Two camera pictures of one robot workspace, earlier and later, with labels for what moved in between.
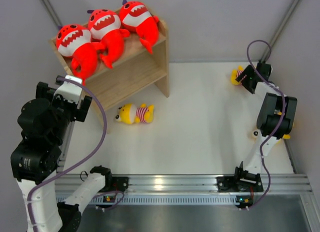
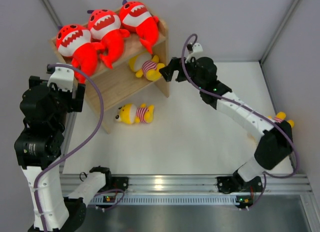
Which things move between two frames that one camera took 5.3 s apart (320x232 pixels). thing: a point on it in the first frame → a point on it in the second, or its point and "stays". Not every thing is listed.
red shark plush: [75, 40] stays
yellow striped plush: [234, 73] → [144, 64]
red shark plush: [134, 15] stays
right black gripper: [249, 70] → [167, 72]
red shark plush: [105, 25] stays
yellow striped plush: [131, 113] stays
